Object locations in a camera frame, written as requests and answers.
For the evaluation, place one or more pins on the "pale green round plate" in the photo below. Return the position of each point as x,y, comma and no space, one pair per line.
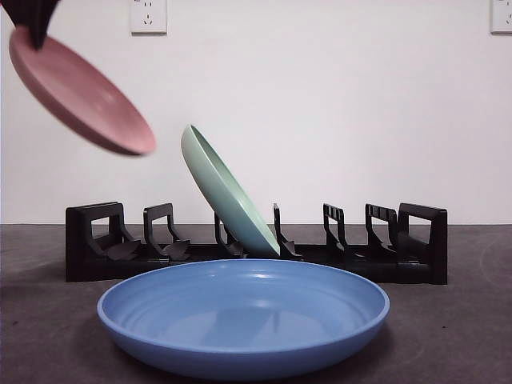
224,188

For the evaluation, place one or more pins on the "black plastic plate rack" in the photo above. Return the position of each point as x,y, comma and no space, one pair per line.
436,248

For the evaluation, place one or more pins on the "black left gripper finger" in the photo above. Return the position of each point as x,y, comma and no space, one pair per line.
40,24
20,12

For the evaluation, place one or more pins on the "pink round plate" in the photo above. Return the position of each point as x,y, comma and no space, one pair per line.
88,100

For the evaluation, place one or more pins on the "white wall socket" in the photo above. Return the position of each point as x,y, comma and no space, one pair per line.
502,24
148,24

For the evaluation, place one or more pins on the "blue round plate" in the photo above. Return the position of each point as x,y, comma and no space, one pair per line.
240,344

